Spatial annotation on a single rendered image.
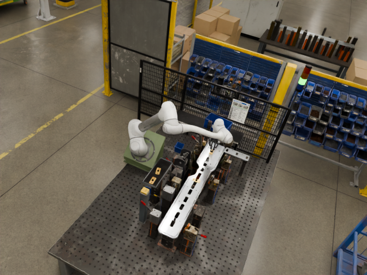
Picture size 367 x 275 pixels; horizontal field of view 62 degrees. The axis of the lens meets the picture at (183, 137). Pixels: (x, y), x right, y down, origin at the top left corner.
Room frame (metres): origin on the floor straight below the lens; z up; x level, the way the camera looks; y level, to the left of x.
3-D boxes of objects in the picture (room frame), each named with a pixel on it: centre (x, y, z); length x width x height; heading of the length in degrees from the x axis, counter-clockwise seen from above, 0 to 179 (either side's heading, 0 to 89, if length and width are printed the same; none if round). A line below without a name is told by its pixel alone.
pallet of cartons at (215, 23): (7.25, -0.37, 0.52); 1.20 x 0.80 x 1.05; 159
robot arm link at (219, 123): (2.59, -0.35, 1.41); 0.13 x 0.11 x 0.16; 33
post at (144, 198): (1.78, 0.26, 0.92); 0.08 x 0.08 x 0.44; 73
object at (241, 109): (3.10, -0.60, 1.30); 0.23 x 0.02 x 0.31; 73
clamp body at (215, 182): (2.16, -0.39, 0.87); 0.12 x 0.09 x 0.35; 73
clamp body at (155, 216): (1.64, 0.13, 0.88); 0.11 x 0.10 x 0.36; 73
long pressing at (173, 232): (2.13, -0.21, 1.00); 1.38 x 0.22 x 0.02; 163
